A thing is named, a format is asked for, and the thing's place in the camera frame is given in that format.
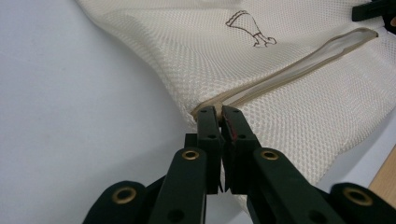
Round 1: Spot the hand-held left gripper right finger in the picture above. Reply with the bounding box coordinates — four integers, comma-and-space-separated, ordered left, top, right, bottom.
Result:
220, 105, 345, 224

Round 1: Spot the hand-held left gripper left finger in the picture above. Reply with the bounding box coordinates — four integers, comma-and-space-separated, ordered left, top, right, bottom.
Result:
148, 105, 226, 224

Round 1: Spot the cream mesh laundry bag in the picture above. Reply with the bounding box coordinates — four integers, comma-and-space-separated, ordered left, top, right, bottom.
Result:
74, 0, 396, 216

